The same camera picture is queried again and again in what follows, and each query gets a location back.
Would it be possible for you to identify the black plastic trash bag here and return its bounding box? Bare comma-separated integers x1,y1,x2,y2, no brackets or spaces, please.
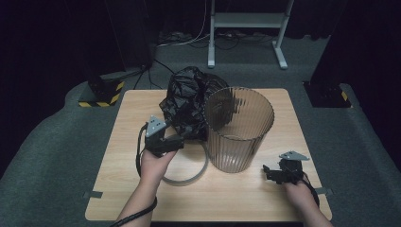
159,65,231,142

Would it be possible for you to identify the grey plastic ring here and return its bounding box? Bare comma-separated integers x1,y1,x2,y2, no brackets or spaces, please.
162,140,210,186

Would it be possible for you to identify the right hand-held gripper cable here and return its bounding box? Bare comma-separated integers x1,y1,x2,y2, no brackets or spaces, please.
301,171,321,207

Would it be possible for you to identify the person's left hand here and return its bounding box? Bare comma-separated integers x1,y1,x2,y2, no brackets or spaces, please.
139,149,178,187

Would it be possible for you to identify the black cable bundle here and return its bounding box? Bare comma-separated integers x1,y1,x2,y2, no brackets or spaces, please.
216,30,276,51

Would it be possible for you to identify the black floor cable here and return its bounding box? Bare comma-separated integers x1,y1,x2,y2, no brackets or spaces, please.
131,58,176,91

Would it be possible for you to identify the grey tape piece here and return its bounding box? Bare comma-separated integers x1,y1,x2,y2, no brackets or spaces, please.
83,190,104,200
315,186,335,197

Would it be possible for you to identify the white metal stand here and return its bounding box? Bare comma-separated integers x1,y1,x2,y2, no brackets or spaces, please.
207,0,295,70

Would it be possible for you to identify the black curtain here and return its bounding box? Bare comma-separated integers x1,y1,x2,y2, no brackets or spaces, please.
0,0,158,181
310,0,401,175

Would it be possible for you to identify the black yellow striped base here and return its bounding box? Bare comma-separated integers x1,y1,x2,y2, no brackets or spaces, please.
303,80,353,109
78,75,126,108

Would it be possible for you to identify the white floor cable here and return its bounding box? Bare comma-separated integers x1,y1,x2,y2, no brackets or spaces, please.
156,0,211,49

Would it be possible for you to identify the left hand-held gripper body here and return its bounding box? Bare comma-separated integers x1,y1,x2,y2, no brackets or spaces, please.
144,114,171,158

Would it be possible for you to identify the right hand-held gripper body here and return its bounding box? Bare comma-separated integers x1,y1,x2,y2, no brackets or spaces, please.
277,150,310,185

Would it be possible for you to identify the ribbed translucent trash bin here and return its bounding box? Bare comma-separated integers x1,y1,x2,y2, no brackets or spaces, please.
202,86,275,174

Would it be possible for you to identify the person's right hand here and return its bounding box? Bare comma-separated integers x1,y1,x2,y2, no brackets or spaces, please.
281,179,320,216

